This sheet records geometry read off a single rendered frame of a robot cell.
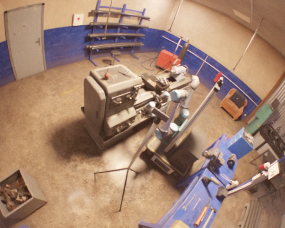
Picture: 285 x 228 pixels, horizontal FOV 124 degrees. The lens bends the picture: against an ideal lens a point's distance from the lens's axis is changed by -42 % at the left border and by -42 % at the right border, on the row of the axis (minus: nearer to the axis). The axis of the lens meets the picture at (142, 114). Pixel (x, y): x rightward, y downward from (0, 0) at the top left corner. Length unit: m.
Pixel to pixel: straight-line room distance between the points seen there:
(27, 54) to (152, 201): 4.71
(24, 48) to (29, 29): 0.56
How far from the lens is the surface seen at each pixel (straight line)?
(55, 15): 4.29
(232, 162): 2.36
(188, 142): 2.07
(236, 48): 6.05
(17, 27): 4.20
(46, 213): 2.42
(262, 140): 5.64
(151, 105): 1.87
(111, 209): 2.26
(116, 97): 1.63
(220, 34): 6.21
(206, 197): 1.88
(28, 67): 4.58
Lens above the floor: 2.25
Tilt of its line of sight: 44 degrees down
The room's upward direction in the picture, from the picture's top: 23 degrees clockwise
